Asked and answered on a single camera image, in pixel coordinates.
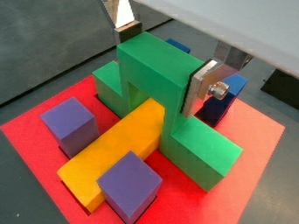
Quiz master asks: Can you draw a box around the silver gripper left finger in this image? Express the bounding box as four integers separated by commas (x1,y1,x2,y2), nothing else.
99,0,143,44

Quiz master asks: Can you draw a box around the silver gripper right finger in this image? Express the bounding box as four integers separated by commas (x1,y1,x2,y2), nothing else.
182,41,253,117

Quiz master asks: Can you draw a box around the green bridge-shaped block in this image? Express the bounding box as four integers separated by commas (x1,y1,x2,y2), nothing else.
94,32,242,191

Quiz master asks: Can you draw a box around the blue block right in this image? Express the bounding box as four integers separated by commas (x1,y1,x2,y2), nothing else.
195,74,249,128

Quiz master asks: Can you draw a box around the blue block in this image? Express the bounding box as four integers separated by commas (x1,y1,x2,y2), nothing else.
166,38,191,53
195,74,249,128

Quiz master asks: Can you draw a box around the blue block left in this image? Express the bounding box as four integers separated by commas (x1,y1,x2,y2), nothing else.
166,38,191,53

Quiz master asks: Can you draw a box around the yellow long block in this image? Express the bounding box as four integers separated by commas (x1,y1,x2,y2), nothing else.
58,99,165,213

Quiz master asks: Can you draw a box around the purple block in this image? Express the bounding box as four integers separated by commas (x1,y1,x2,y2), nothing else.
98,151,163,224
41,97,99,158

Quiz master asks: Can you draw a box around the black angle bracket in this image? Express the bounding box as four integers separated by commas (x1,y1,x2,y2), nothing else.
261,69,299,110

